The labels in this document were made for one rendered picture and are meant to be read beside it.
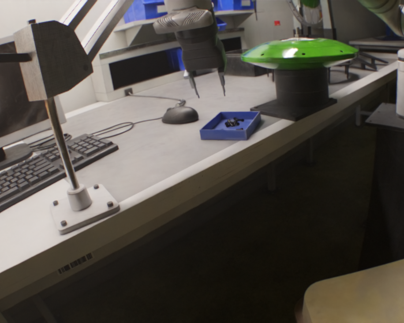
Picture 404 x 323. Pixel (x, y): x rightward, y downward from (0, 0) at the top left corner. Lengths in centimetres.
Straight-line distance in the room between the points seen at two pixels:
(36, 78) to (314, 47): 56
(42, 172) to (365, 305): 71
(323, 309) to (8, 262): 56
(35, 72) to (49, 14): 99
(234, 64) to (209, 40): 85
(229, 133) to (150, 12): 83
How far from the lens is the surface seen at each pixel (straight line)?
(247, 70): 135
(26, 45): 43
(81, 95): 142
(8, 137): 90
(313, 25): 159
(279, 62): 70
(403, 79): 97
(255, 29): 211
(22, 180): 66
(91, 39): 50
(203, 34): 53
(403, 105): 98
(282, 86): 81
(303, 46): 73
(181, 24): 47
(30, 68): 44
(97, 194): 51
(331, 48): 74
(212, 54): 56
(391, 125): 93
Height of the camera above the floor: 114
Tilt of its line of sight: 24 degrees down
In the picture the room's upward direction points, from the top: 9 degrees counter-clockwise
